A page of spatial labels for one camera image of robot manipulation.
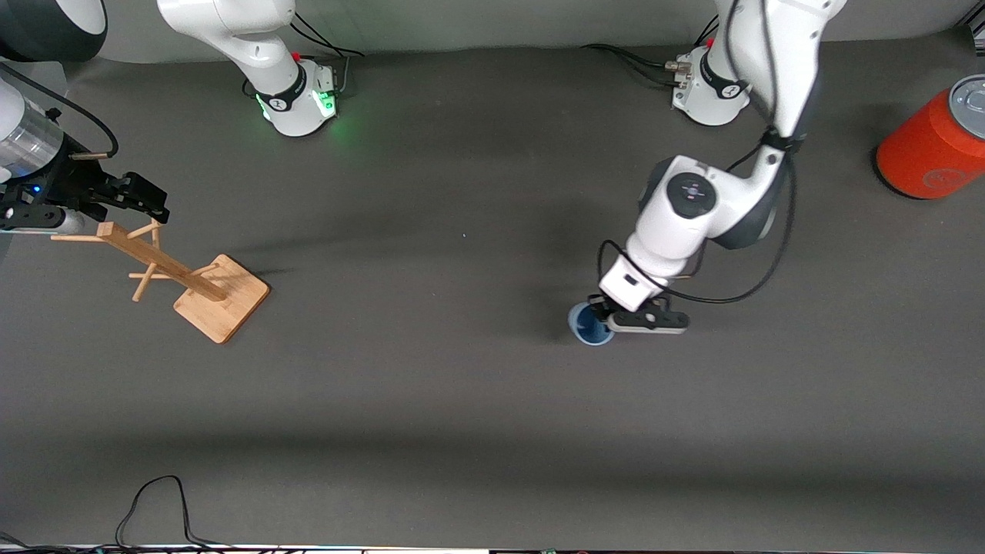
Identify black left arm base cables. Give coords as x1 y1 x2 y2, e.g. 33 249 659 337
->
580 15 720 90

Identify wooden cup rack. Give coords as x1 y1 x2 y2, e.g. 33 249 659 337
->
50 206 272 345

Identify black right arm base cables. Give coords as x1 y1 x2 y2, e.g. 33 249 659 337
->
289 8 366 99

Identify light blue cup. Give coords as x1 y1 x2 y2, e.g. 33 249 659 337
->
567 301 618 348

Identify black arm base cables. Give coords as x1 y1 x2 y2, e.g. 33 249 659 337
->
580 15 720 90
289 8 366 99

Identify orange can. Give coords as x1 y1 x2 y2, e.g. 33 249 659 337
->
875 74 985 202

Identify black cable on table edge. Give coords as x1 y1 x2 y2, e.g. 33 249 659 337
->
0 475 255 554

